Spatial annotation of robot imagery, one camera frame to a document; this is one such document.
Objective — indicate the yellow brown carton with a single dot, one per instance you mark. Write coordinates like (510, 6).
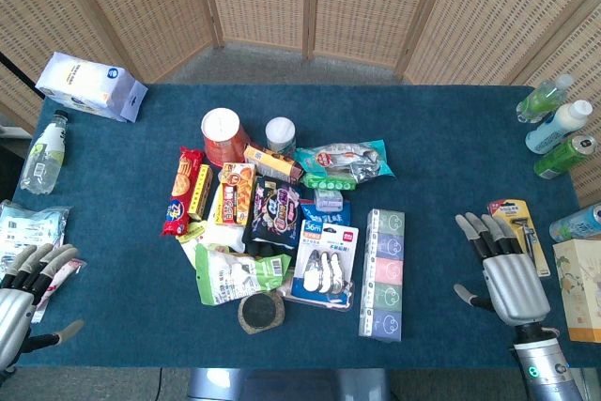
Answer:
(272, 162)

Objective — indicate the white blue drink bottle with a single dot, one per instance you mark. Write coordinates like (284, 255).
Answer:
(556, 128)

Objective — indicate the green white starch bag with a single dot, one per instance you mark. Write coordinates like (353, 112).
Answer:
(230, 279)

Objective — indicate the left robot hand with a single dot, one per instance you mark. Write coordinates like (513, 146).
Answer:
(14, 307)

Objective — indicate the green wrapped pack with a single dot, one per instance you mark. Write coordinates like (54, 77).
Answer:
(328, 182)

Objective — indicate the woven bamboo folding screen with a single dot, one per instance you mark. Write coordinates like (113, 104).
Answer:
(366, 2)

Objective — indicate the red paper cup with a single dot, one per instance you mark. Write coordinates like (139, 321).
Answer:
(223, 135)

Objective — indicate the glass jar black lid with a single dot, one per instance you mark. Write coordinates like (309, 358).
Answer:
(259, 313)

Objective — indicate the blue table mat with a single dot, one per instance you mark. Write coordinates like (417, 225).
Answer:
(446, 161)

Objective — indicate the pink white sachet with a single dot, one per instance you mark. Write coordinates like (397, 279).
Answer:
(58, 281)

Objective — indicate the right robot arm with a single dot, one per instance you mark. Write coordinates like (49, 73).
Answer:
(547, 368)

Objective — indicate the green drink bottle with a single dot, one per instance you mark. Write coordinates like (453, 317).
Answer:
(540, 99)

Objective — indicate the beige floral box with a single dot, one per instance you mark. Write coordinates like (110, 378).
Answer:
(582, 288)

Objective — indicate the correction tape blister pack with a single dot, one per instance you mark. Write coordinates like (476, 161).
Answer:
(324, 260)

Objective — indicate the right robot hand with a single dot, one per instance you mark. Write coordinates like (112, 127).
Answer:
(514, 286)

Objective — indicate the light blue drink can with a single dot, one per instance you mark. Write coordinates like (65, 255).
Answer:
(577, 225)

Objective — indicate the blue white pouch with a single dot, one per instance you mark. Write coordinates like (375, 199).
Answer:
(331, 217)

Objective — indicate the narrow yellow red box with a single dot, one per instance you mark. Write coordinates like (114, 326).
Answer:
(200, 192)

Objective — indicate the green drink can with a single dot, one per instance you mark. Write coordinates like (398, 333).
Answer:
(561, 157)

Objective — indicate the grey robot torso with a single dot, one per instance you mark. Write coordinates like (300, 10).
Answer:
(286, 384)

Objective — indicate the white green-edged packet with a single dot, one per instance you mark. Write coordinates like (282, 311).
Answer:
(190, 241)

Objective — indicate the small purple clear box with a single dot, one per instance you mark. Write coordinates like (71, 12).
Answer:
(328, 200)

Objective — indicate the black purple printed bag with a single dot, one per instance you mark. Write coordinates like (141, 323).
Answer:
(273, 213)

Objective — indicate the multicolour tissue pack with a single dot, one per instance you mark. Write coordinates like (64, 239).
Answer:
(382, 279)

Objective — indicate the red biscuit pack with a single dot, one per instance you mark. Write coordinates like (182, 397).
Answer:
(180, 194)

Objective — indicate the yellow orange curry box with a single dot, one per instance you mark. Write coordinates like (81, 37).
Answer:
(237, 194)

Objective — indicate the teal fish snack bag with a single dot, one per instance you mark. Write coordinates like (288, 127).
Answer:
(343, 158)

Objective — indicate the wet wipes pack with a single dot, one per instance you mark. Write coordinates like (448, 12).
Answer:
(28, 227)

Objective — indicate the clear bottle black cap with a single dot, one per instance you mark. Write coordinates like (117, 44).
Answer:
(42, 159)

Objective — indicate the razor blister pack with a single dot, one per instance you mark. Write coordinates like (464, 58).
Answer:
(521, 227)

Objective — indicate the white blue tissue pack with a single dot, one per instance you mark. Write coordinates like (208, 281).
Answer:
(89, 84)

